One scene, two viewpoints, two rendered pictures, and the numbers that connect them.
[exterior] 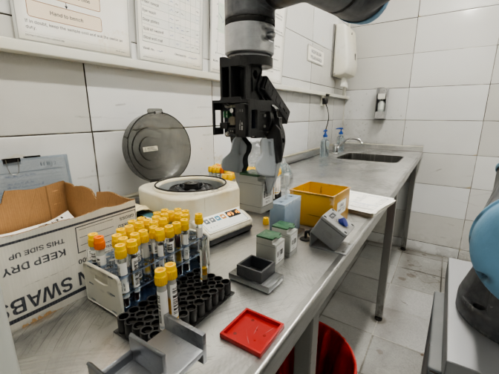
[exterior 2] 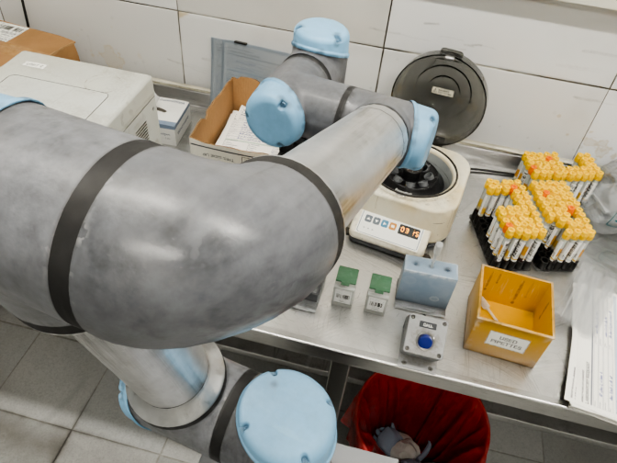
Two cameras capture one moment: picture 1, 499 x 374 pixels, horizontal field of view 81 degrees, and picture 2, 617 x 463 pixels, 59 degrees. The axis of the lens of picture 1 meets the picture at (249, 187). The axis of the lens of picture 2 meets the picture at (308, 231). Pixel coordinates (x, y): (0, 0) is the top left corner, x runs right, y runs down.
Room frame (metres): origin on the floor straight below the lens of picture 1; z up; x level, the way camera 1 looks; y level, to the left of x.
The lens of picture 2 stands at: (0.22, -0.62, 1.73)
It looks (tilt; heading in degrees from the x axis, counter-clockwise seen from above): 45 degrees down; 66
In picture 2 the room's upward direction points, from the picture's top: 6 degrees clockwise
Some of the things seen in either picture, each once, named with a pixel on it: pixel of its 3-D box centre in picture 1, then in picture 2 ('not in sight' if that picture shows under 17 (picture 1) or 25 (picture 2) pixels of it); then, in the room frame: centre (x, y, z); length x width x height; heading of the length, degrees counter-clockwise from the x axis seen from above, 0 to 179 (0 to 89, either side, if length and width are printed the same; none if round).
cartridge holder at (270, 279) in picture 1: (255, 271); (308, 287); (0.50, -0.01, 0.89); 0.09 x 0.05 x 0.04; 55
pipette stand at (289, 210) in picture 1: (285, 217); (425, 283); (0.72, -0.09, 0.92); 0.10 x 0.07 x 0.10; 148
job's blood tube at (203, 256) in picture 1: (203, 265); not in sight; (0.46, 0.08, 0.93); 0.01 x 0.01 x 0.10
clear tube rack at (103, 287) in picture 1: (153, 263); not in sight; (0.50, 0.18, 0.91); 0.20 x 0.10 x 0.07; 146
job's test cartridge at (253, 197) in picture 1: (256, 191); not in sight; (0.50, -0.01, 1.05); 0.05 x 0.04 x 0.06; 55
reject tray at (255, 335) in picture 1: (252, 330); not in sight; (0.36, 0.00, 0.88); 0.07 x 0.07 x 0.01; 56
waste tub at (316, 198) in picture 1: (319, 204); (507, 315); (0.83, -0.21, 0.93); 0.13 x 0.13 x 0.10; 53
